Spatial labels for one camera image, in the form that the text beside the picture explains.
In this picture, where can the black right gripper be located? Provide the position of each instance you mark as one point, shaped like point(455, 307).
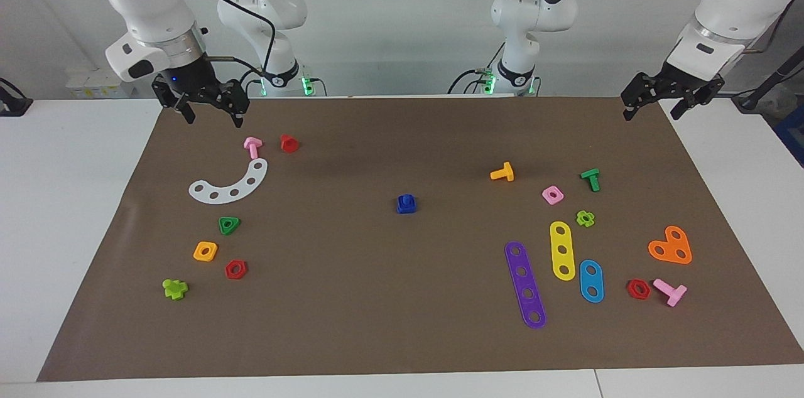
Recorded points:
point(191, 81)

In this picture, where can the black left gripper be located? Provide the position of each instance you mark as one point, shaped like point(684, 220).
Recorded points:
point(681, 83)

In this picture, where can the blue square plastic nut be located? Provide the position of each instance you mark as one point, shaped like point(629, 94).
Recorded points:
point(407, 199)

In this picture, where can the blue plastic screw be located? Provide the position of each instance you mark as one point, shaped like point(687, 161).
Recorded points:
point(408, 210)

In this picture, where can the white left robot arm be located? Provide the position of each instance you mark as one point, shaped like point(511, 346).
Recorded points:
point(735, 2)

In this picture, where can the pink plastic screw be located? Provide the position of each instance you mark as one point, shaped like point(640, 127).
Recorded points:
point(252, 147)
point(672, 294)

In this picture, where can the red plastic screw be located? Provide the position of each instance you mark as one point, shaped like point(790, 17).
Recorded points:
point(289, 144)

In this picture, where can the white curved perforated strip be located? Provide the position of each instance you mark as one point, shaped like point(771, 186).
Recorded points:
point(242, 187)

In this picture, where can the green plastic screw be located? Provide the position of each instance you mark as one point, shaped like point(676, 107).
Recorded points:
point(592, 178)

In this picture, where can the black stand pole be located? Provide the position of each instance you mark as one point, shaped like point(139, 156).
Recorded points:
point(776, 76)

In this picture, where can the white box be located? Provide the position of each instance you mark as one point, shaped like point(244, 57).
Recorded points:
point(94, 81)

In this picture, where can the green triangular plastic nut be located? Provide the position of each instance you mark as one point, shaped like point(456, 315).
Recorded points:
point(235, 222)

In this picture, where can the blue crate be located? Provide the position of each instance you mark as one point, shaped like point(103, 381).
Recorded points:
point(793, 134)

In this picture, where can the lime cross-shaped plastic nut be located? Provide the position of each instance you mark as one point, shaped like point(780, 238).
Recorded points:
point(579, 217)
point(179, 288)

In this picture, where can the orange three-hole angled plate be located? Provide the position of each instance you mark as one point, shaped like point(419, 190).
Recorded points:
point(671, 247)

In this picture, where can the pink square plastic nut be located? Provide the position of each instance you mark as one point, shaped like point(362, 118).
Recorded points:
point(546, 192)

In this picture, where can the orange square plastic nut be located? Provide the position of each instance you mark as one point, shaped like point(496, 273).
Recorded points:
point(197, 255)

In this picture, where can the red hexagonal plastic nut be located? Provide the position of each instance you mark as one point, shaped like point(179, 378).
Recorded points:
point(646, 292)
point(230, 275)

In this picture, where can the orange plastic screw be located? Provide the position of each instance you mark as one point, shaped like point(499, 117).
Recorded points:
point(504, 172)

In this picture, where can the yellow three-hole strip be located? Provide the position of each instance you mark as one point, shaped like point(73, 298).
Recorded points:
point(561, 241)

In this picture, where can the blue two-hole strip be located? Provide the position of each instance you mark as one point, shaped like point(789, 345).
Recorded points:
point(591, 281)

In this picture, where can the black clamp device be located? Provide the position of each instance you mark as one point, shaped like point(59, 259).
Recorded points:
point(12, 106)

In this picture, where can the purple four-hole strip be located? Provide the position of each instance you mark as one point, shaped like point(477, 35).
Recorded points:
point(525, 283)

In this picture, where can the brown table mat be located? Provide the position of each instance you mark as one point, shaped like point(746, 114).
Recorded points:
point(377, 297)

